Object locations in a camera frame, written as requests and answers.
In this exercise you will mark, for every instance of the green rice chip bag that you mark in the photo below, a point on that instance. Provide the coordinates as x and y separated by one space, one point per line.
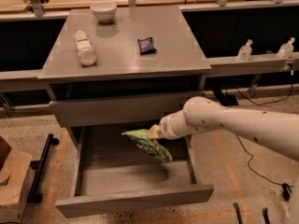
151 147

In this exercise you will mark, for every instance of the grey metal rail shelf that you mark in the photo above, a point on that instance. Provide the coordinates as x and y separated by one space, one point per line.
35 80

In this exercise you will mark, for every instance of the green handled tool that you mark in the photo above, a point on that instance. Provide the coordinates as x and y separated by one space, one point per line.
238 213
265 216

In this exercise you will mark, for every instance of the black bar at right edge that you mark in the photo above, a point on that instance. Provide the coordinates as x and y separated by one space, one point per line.
287 191

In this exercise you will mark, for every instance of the green handled tool left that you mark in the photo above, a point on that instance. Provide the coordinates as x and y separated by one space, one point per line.
238 213

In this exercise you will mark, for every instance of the clear sanitizer pump bottle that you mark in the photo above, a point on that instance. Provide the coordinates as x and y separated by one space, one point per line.
245 51

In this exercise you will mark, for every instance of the closed grey top drawer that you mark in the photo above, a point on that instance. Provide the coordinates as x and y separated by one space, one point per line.
119 109

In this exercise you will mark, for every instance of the white plastic bottle lying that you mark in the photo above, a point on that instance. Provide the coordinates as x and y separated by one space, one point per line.
85 51

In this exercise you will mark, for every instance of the grey drawer cabinet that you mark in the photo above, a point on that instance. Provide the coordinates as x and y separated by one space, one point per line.
117 42

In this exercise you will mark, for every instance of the small dark blue snack packet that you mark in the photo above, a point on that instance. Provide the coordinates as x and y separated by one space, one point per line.
146 45

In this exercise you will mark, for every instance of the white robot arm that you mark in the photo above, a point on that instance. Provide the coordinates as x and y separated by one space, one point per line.
276 131

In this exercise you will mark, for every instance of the black metal stand leg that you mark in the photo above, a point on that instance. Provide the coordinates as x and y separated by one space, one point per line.
38 166

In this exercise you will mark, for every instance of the white ceramic bowl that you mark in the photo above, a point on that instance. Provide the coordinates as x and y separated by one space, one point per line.
104 11

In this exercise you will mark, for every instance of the open grey middle drawer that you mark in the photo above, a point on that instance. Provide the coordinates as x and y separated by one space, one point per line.
113 175

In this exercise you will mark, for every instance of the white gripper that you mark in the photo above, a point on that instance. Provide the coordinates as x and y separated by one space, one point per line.
163 127

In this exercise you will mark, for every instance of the brown cardboard box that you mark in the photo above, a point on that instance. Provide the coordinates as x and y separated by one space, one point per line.
16 178

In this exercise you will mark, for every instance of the green handled tool right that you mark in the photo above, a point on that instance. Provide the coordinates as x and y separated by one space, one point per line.
265 216

